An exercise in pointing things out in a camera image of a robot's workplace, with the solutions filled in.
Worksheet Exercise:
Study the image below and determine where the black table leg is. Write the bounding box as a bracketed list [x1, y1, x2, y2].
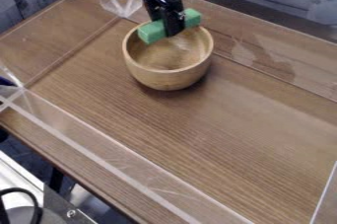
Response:
[49, 168, 64, 192]

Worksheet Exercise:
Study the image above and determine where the clear acrylic corner bracket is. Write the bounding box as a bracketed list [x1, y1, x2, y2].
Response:
[99, 0, 143, 18]

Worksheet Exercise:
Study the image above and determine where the green rectangular block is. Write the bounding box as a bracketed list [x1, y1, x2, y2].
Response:
[137, 9, 201, 44]

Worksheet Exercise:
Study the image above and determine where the light wooden bowl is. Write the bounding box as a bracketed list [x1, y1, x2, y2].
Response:
[123, 26, 214, 91]

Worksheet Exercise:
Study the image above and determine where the grey metal base plate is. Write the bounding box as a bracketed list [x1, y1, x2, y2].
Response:
[0, 187, 97, 224]

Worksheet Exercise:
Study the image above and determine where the clear acrylic front barrier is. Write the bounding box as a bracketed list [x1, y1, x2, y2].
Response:
[0, 66, 254, 224]

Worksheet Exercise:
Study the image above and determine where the black cable loop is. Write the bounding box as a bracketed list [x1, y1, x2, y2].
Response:
[0, 187, 45, 224]

